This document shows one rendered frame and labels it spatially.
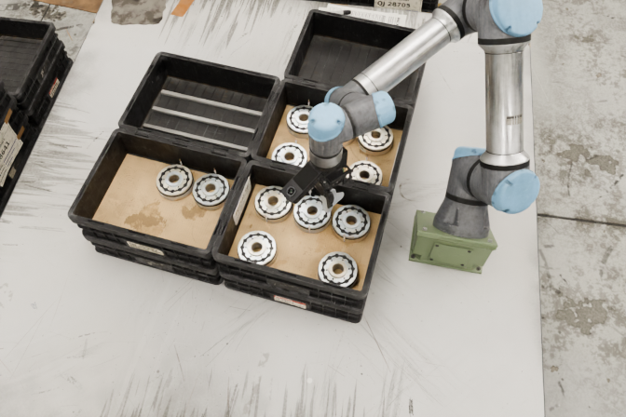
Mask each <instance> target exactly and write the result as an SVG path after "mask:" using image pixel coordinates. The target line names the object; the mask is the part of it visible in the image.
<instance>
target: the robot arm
mask: <svg viewBox="0 0 626 417"><path fill-rule="evenodd" d="M542 13H543V5H542V0H446V1H445V2H444V3H442V4H441V5H440V6H438V7H437V8H436V9H434V10H433V12H432V18H430V19H429V20H427V21H426V22H425V23H424V24H422V25H421V26H420V27H418V28H417V29H416V30H415V31H413V32H412V33H411V34H409V35H408V36H407V37H405V38H404V39H403V40H402V41H401V42H400V43H399V44H397V45H396V46H395V47H393V48H392V49H391V50H389V51H388V52H387V53H386V54H384V55H383V56H382V57H381V58H379V59H378V60H377V61H375V62H374V63H373V64H371V65H370V66H369V67H367V68H366V69H365V70H364V71H362V72H361V73H360V74H358V75H357V76H356V77H354V78H353V79H352V80H351V81H349V82H348V83H347V84H345V85H344V86H343V87H334V88H332V89H331V90H329V91H328V93H327V94H326V96H325V100H324V102H323V103H320V104H318V105H316V106H315V107H314V108H313V109H312V110H311V112H310V114H309V118H308V124H307V131H308V144H309V158H310V160H309V161H308V162H307V163H306V164H305V165H304V166H303V167H302V168H301V169H300V170H299V171H298V172H297V173H296V174H295V175H294V176H293V178H292V179H291V180H290V181H289V182H288V183H287V184H286V185H285V186H284V187H283V188H282V189H281V192H282V194H283V195H284V196H285V197H286V198H287V199H288V201H289V202H291V203H294V204H297V203H298V202H299V201H300V200H301V199H302V198H303V197H304V196H305V195H306V194H307V193H308V192H309V194H310V195H311V196H315V195H316V190H318V191H319V192H320V193H321V195H320V198H321V201H322V206H323V211H325V212H327V213H328V212H330V211H331V210H332V209H333V206H334V205H335V204H336V203H337V202H338V201H340V200H341V199H342V198H343V196H344V193H343V192H341V193H337V192H336V191H335V189H333V187H335V186H336V185H338V184H339V183H341V182H343V183H342V184H343V185H344V184H346V183H347V182H349V181H350V176H351V168H350V167H349V166H348V165H347V149H346V148H345V147H344V146H343V142H345V141H349V140H352V139H354V138H357V137H359V136H361V135H363V134H366V133H368V132H371V131H373V130H376V129H378V128H382V127H383V126H385V125H387V124H390V123H392V122H393V121H394V119H395V117H396V111H395V106H394V103H393V101H392V99H391V98H390V96H389V95H388V94H387V92H388V91H390V90H391V89H392V88H393V87H395V86H396V85H397V84H399V83H400V82H401V81H402V80H403V79H404V78H405V77H407V76H408V75H409V74H411V73H412V72H413V71H414V70H416V69H417V68H418V67H420V66H421V65H422V64H423V63H425V62H426V61H427V60H429V59H430V58H431V57H433V56H434V55H435V54H436V53H438V52H439V51H440V50H441V49H443V48H444V47H446V46H447V45H448V44H449V43H451V42H452V43H457V42H458V41H460V40H461V39H462V38H463V37H465V36H467V35H469V34H474V33H477V34H478V46H479V47H480V48H481V49H483V51H484V66H485V136H486V148H478V147H468V146H459V147H457V148H456V149H455V152H454V156H453V158H452V165H451V169H450V174H449V179H448V183H447V188H446V193H445V197H444V200H443V202H442V203H441V205H440V207H439V209H438V210H437V212H436V214H435V216H434V219H433V226H434V227H436V228H437V229H439V230H440V231H443V232H445V233H447V234H449V235H455V236H459V237H465V238H472V239H482V238H487V237H488V236H489V231H490V222H489V213H488V205H489V206H491V207H493V208H494V209H496V210H498V211H502V212H505V213H508V214H516V213H520V212H522V211H524V210H526V209H528V208H529V207H530V206H531V204H532V203H533V202H534V201H535V200H536V198H537V196H538V192H539V187H540V183H539V178H538V176H537V175H536V174H535V172H534V171H532V170H530V155H529V154H528V153H527V152H526V151H525V150H524V48H525V47H526V46H527V45H528V44H529V43H530V42H531V33H532V32H534V31H535V30H536V28H537V26H538V23H540V21H541V18H542ZM344 168H345V169H346V168H347V171H345V169H344ZM347 174H349V175H348V179H346V180H345V177H346V176H347Z"/></svg>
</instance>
